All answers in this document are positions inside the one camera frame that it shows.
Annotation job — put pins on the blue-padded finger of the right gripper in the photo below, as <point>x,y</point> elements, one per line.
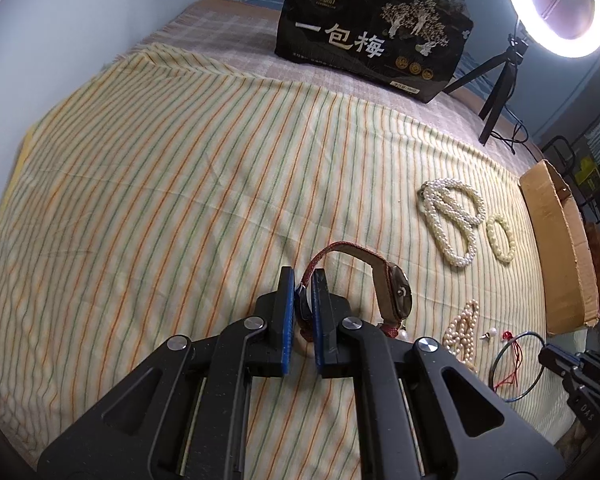
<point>558,361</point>

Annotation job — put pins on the pinkish pearl strand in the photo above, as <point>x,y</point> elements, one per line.
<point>460,336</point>

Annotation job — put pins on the black printed snack bag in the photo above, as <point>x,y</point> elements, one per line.
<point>413,46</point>

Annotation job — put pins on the yellow striped cloth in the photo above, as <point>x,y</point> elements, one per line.
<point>164,196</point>

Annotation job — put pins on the black mini tripod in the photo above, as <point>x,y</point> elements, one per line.
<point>502,90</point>

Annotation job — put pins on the pearl stud earring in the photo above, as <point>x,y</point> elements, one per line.
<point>489,334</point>

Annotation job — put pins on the black clothes rack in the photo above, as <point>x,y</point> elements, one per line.
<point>578,162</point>

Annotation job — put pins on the plaid beige bed sheet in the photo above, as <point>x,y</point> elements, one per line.
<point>244,36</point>

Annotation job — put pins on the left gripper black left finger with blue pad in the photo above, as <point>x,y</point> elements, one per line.
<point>182,413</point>

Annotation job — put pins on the red strap wrist watch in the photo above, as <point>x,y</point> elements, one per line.
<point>392,289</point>

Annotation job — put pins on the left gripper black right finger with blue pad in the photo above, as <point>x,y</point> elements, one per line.
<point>421,414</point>

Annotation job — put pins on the open cardboard box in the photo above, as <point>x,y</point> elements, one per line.
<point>569,278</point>

